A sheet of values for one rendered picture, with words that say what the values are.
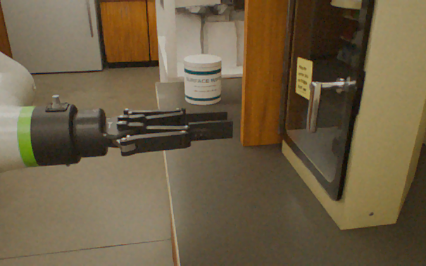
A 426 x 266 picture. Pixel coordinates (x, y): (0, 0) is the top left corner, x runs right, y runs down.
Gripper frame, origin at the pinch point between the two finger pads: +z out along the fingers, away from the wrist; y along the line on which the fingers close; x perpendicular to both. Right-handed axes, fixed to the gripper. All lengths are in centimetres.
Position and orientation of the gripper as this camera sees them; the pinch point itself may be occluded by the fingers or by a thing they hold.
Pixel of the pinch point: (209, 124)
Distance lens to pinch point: 61.2
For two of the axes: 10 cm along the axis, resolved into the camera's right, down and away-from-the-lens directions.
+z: 9.8, -0.7, 1.6
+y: -1.7, -4.1, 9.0
